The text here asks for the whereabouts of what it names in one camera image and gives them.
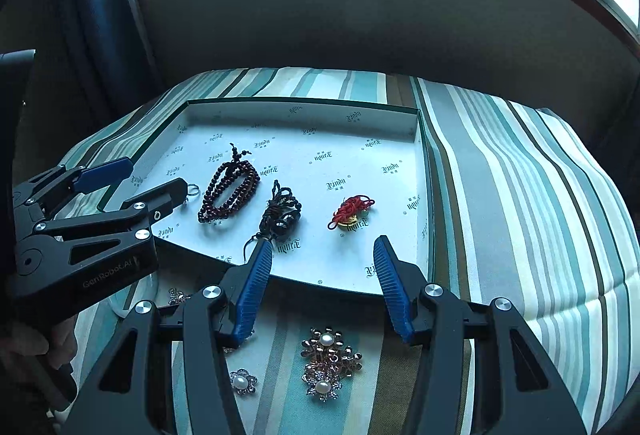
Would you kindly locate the red knot gold charm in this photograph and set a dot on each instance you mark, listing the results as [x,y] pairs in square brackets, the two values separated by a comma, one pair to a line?
[348,213]

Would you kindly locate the striped teal tablecloth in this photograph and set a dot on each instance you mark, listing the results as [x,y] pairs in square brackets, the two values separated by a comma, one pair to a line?
[520,209]

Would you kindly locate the shallow green jewelry tray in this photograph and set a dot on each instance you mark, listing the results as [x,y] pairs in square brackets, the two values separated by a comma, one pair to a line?
[324,150]

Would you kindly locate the gold pearl flower brooch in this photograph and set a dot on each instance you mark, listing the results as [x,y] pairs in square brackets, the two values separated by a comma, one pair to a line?
[328,362]

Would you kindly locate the pale jade bangle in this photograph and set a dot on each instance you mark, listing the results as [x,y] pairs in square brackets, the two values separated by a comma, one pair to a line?
[144,289]

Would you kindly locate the dark blue left curtain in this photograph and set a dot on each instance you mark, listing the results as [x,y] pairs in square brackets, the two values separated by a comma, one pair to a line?
[104,41]

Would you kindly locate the black cord bead pendant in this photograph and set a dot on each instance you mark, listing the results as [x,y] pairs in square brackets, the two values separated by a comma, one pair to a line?
[281,216]

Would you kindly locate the silver rhinestone bar brooch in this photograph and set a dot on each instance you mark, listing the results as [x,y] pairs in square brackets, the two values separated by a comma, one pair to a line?
[228,350]

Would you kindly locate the silver pearl flower brooch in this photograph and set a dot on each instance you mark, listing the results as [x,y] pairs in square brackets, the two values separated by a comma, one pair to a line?
[242,382]

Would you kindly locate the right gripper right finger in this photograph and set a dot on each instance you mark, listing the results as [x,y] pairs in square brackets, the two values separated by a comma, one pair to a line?
[517,389]

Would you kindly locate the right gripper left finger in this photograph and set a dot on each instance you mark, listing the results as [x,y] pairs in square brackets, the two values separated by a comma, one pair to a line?
[129,390]

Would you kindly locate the person's left hand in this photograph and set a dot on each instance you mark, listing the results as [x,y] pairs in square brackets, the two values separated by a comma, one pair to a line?
[21,341]

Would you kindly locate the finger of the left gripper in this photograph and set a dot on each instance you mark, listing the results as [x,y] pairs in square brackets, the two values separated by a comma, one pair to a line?
[106,174]
[131,222]

